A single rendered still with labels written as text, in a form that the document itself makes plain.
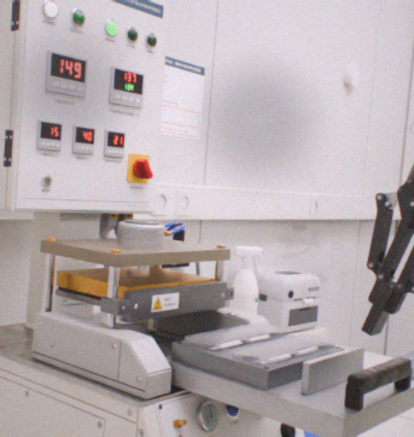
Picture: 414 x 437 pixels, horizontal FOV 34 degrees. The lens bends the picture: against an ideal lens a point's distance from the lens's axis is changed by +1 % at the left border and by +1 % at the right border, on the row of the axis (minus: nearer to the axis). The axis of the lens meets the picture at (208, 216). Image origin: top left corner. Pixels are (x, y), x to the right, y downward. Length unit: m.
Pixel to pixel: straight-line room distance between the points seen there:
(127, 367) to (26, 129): 0.43
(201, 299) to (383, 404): 0.36
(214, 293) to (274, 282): 0.87
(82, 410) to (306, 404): 0.34
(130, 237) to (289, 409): 0.41
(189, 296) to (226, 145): 1.10
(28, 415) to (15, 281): 0.51
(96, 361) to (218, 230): 1.20
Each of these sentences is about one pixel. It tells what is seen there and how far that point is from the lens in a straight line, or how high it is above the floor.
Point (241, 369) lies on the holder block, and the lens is 0.90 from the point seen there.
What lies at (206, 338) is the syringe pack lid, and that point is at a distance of 0.97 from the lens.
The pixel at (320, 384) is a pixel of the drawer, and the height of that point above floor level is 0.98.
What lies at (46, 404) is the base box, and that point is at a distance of 1.08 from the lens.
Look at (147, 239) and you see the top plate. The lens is 1.11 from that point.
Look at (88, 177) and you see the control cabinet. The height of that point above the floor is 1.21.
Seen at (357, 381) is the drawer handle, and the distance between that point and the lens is 0.84.
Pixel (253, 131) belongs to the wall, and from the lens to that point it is 2.27.
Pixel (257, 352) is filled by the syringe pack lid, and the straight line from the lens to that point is 0.92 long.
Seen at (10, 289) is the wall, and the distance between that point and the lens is 1.57.
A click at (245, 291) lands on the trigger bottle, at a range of 1.95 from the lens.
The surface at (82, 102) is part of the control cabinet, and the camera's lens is 1.21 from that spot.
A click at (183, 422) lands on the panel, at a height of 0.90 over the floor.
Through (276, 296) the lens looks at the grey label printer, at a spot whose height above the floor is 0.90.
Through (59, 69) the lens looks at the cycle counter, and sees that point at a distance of 1.18.
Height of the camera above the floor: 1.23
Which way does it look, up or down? 3 degrees down
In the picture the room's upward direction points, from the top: 4 degrees clockwise
